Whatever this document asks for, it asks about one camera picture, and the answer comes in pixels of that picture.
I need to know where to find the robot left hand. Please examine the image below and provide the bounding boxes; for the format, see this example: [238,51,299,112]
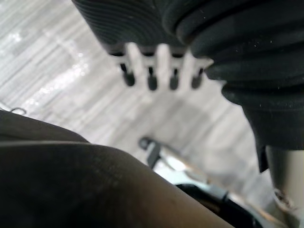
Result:
[71,0,304,228]

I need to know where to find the silver robot leg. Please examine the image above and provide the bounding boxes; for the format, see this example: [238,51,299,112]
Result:
[139,135,288,228]

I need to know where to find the dark robot body shell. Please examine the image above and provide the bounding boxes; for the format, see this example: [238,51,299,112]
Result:
[0,109,241,228]

